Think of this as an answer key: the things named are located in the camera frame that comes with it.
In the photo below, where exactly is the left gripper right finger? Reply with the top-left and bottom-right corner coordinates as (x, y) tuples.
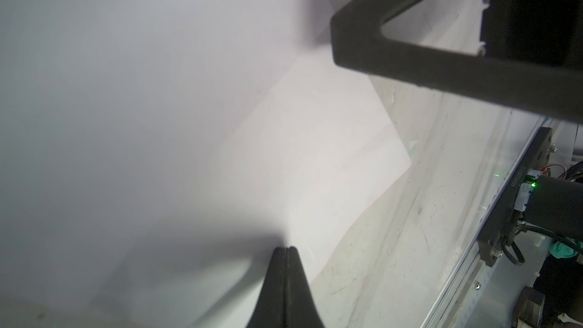
(330, 0), (582, 123)

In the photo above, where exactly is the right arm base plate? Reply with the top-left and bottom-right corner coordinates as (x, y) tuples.
(477, 127), (553, 267)

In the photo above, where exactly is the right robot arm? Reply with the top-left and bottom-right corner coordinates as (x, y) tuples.
(515, 162), (582, 327)

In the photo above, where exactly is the aluminium front rail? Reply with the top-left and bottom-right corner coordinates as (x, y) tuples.
(418, 118), (583, 328)

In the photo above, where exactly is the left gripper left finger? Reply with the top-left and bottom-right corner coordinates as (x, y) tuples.
(247, 247), (323, 328)

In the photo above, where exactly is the red bordered letter paper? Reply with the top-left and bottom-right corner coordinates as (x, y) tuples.
(1, 0), (411, 327)

